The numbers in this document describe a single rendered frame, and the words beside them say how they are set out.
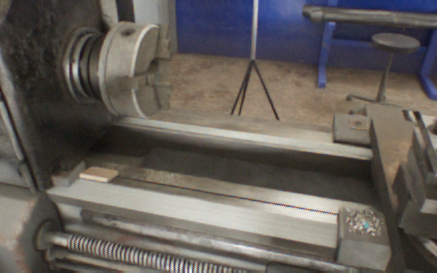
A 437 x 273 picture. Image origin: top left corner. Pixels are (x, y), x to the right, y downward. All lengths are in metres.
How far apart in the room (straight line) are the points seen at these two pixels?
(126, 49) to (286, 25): 3.19
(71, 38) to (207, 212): 0.56
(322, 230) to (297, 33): 3.26
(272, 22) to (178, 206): 3.25
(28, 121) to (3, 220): 0.28
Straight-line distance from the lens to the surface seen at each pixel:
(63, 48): 1.00
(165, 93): 1.01
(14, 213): 1.05
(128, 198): 0.96
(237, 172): 1.19
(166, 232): 0.96
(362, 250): 0.86
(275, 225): 0.87
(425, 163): 0.73
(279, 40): 4.03
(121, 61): 0.89
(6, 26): 0.86
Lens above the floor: 1.47
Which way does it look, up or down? 33 degrees down
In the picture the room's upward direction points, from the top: straight up
